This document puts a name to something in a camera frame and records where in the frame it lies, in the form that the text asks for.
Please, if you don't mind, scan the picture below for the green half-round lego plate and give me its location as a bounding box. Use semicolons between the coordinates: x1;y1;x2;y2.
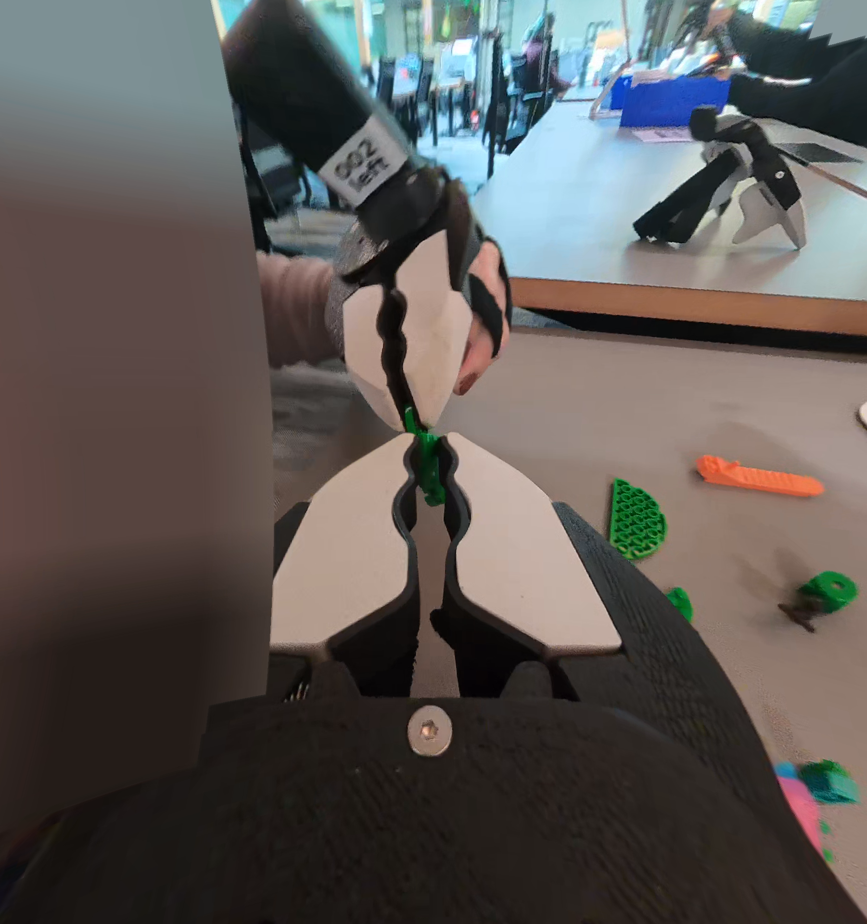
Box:
607;478;672;563

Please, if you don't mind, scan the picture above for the row of black chairs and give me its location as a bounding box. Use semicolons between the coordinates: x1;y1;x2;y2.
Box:
376;32;550;178

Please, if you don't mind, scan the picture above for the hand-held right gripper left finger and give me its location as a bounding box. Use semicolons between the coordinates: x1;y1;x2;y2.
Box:
269;432;415;655

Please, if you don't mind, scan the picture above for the person's left hand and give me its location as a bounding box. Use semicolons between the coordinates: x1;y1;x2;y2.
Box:
449;244;512;397

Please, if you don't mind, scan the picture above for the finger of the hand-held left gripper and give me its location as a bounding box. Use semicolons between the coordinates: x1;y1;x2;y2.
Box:
393;231;471;427
340;287;410;433

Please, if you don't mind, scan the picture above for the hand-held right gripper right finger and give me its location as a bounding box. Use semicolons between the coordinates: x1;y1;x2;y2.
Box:
444;431;623;658

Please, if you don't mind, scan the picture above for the green round lego piece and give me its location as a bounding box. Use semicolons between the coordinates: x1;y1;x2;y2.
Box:
778;570;859;634

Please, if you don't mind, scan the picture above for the orange brick separator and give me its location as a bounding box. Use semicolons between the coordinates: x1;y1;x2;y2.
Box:
695;454;826;498

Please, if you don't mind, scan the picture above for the green lego stem piece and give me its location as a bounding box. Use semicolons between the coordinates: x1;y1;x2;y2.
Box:
402;406;449;507

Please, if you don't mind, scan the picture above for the dark flat mat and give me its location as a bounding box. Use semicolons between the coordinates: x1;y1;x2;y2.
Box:
775;141;865;166

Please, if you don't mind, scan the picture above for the blue box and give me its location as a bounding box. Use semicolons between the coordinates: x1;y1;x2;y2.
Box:
618;71;732;131

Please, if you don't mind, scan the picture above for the pink and green lego build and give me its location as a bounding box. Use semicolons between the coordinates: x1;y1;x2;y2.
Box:
775;758;862;863

